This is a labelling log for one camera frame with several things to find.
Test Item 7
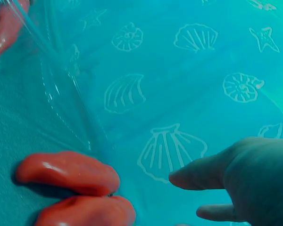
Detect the person's right hand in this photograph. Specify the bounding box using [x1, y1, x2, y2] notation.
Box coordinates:
[168, 137, 283, 226]

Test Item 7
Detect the red glossy oblong piece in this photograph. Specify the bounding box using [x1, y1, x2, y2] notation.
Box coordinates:
[34, 194, 137, 226]
[15, 151, 121, 196]
[0, 0, 31, 69]

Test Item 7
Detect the clear plastic bag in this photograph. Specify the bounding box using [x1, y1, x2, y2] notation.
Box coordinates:
[0, 0, 117, 157]

